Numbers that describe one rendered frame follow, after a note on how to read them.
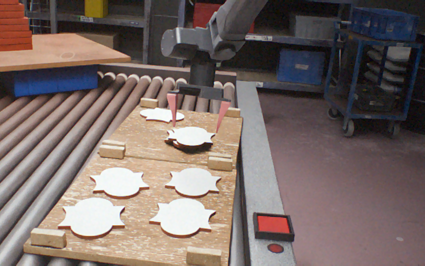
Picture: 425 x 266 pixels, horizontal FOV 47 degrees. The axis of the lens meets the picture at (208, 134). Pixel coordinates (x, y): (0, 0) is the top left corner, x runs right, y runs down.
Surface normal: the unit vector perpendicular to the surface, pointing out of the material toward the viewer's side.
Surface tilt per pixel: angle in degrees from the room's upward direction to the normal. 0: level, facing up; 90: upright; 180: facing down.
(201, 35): 54
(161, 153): 0
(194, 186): 0
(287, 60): 90
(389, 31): 90
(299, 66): 90
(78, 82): 90
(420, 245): 0
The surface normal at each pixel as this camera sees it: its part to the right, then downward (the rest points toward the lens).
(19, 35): 0.62, 0.32
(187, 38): 0.49, -0.29
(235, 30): 0.15, 0.85
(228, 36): 0.08, 0.96
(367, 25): -0.97, 0.04
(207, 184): 0.08, -0.93
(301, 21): 0.07, 0.45
